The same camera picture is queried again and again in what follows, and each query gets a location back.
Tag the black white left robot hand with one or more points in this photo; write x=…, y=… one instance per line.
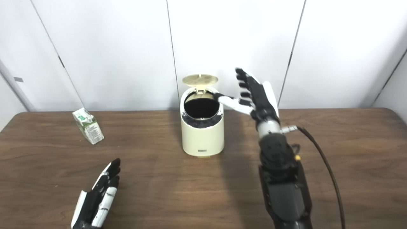
x=95, y=203

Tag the cream-colored cylindrical bin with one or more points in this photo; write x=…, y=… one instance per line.
x=202, y=141

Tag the white green milk carton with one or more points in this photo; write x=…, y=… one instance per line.
x=90, y=128

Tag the cream round bin lid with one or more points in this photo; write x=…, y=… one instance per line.
x=199, y=79

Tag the black bin liner bag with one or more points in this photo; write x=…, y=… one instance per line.
x=202, y=109

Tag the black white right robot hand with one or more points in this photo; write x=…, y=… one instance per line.
x=260, y=101

